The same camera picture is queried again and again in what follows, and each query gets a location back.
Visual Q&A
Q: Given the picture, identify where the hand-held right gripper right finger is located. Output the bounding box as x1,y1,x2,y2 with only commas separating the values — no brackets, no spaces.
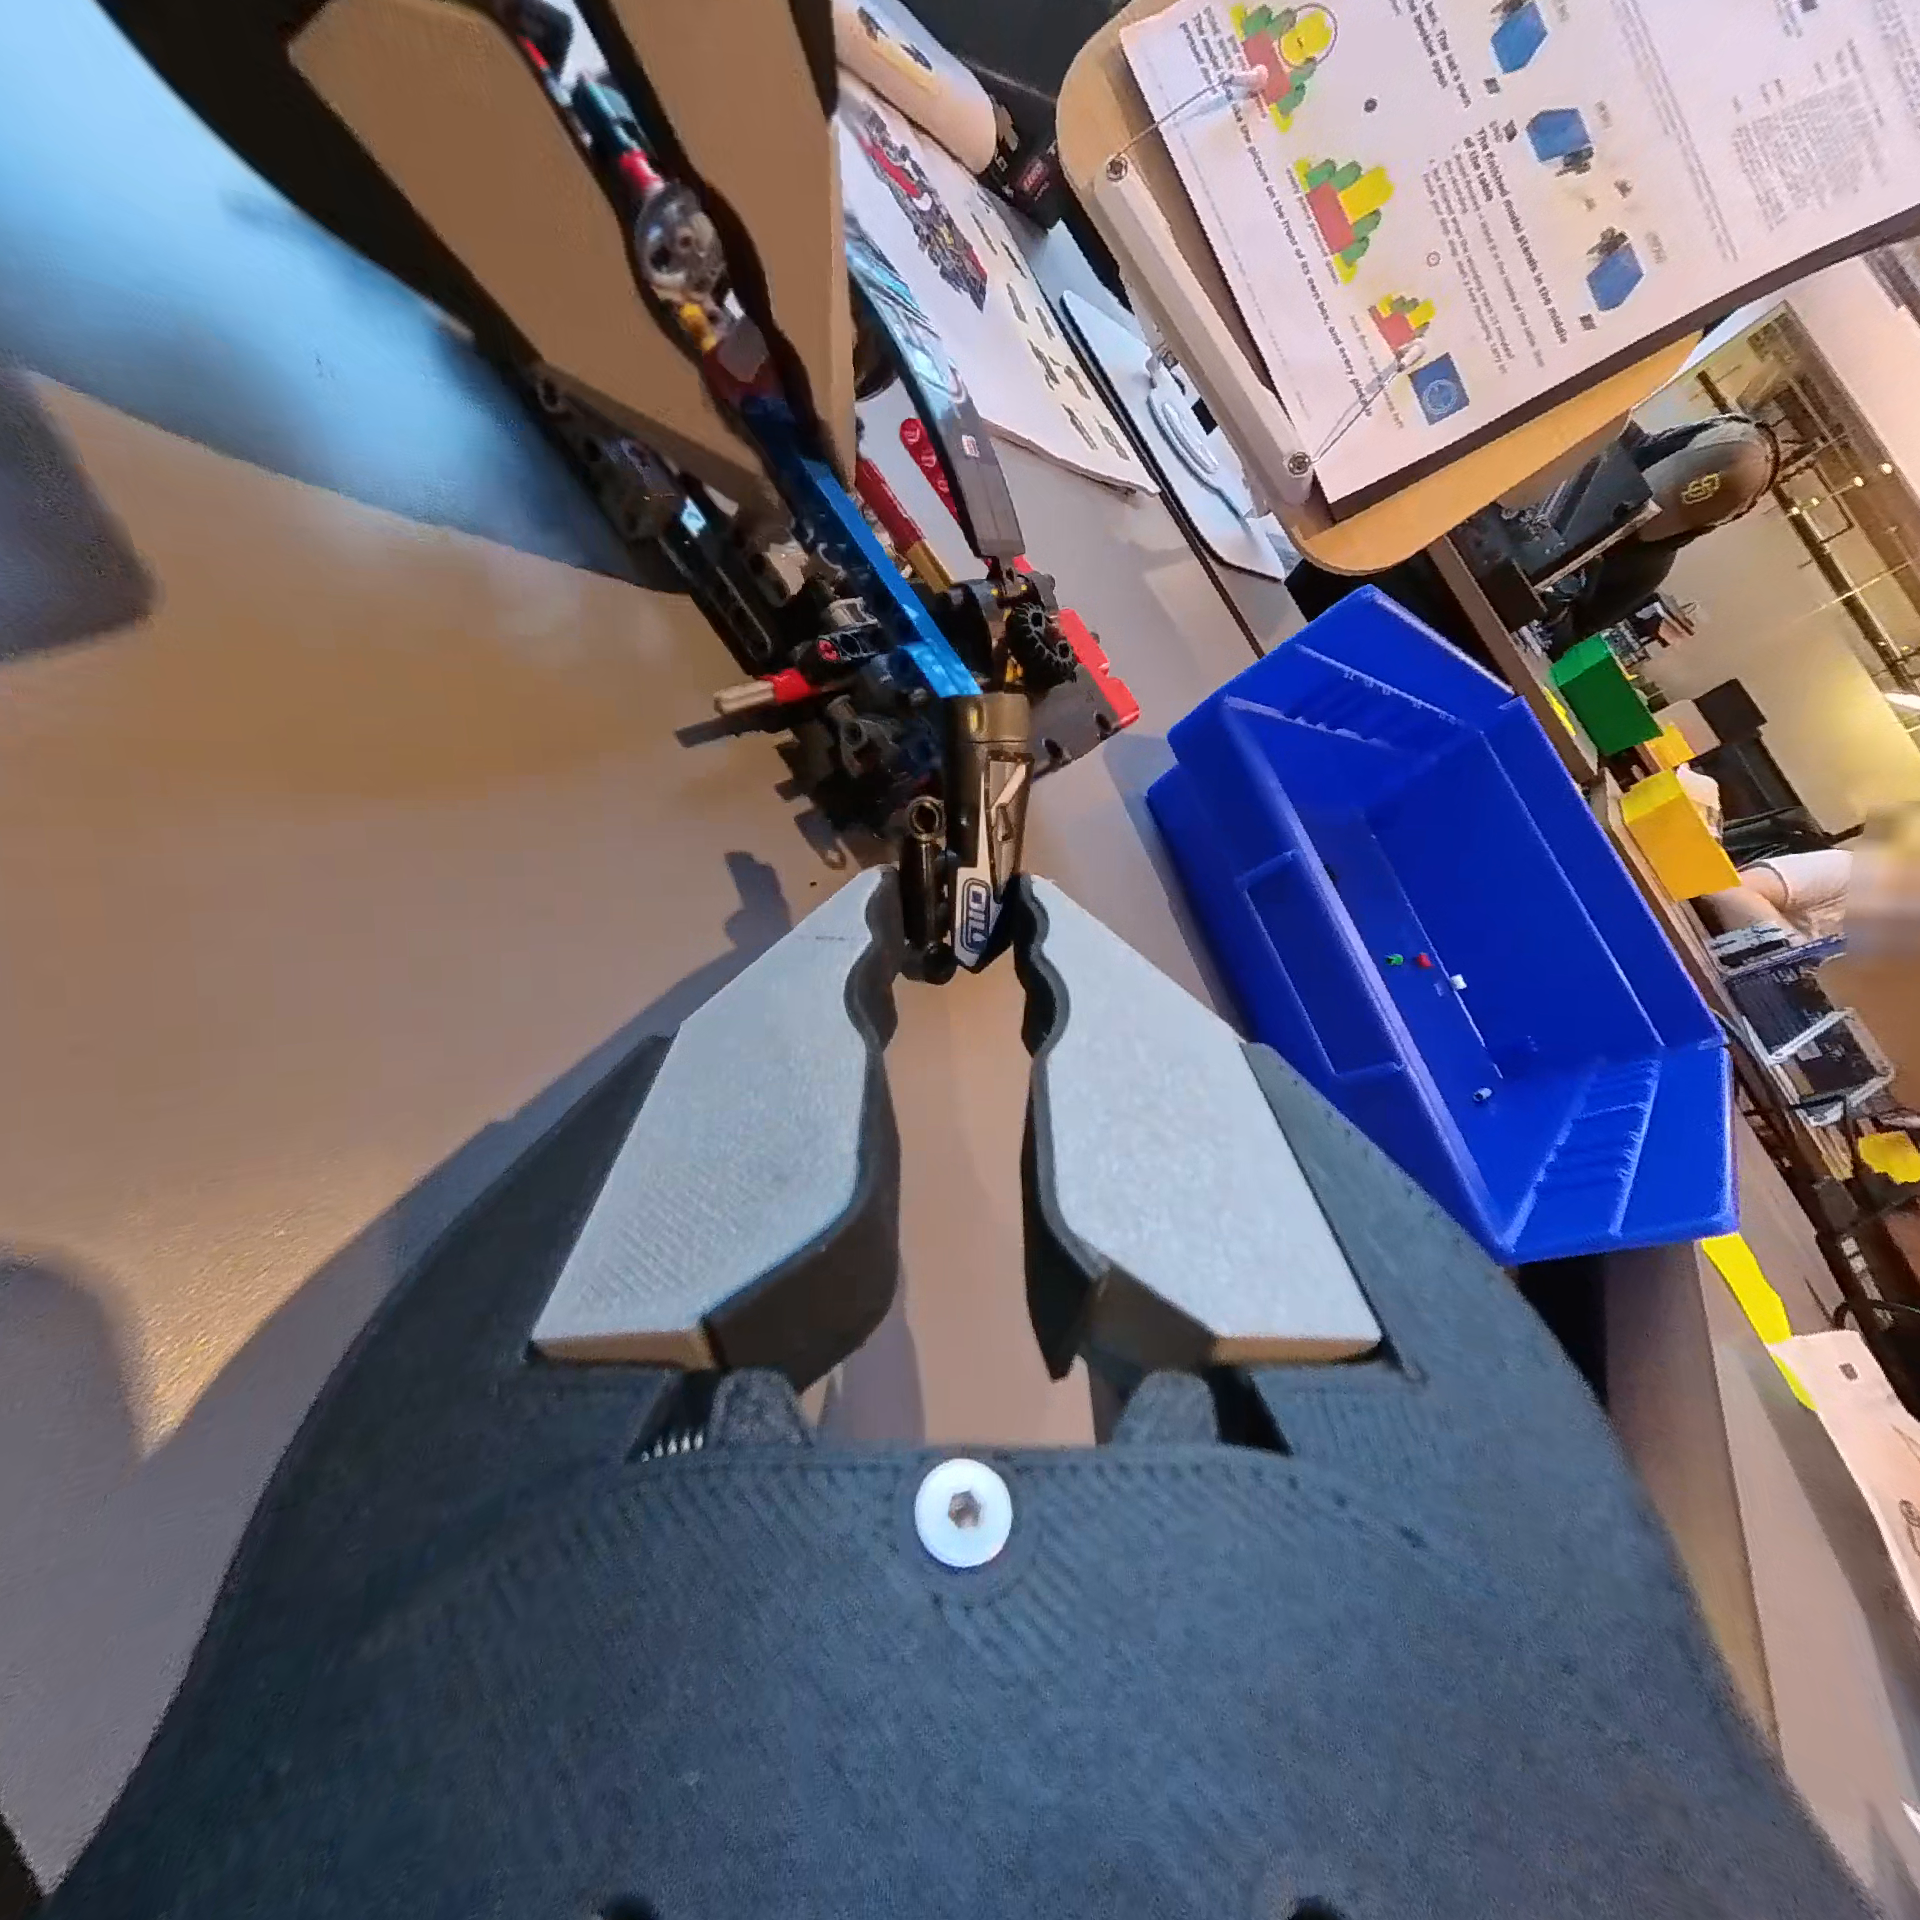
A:
1018,874,1386,1446

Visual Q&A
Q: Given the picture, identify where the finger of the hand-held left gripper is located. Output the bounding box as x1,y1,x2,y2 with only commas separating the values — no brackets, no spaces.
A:
285,0,789,515
603,0,864,484

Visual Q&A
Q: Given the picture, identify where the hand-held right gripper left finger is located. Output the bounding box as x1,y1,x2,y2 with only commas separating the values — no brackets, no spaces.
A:
533,867,906,1391

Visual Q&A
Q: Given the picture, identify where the black stickered panel piece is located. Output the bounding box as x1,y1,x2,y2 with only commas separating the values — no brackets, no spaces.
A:
897,692,1040,980

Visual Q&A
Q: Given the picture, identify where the toy brick car model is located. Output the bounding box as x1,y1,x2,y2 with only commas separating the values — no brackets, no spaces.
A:
517,0,1146,846

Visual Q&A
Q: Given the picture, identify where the grey desk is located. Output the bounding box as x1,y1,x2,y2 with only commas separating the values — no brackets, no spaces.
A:
0,0,1801,1899

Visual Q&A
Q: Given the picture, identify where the rolled instruction booklet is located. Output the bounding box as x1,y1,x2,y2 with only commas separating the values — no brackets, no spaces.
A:
831,0,1002,174

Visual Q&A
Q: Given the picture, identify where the black toy set box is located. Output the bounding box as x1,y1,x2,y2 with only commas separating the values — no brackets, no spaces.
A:
961,59,1074,232

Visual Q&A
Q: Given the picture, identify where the open instruction booklet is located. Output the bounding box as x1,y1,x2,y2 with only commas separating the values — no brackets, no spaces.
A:
837,76,1161,496

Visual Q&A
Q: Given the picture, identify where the blue plastic bin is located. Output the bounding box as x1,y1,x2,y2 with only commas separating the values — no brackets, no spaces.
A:
1144,586,1743,1270

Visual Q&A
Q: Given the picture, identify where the yellow paper strip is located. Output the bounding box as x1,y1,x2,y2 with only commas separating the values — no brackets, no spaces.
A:
1698,1231,1817,1414

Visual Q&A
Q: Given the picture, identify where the yellow box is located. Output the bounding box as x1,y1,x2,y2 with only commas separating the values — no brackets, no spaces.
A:
1621,769,1743,904

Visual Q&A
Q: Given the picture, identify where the small green box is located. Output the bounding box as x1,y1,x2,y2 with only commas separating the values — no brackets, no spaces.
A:
1547,633,1664,756

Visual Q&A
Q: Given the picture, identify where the white paper sheet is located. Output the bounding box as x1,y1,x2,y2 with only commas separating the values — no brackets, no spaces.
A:
1770,1329,1920,1631

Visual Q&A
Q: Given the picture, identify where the printed instruction sheet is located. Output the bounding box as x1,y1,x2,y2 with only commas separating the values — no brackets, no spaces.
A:
1120,0,1920,508

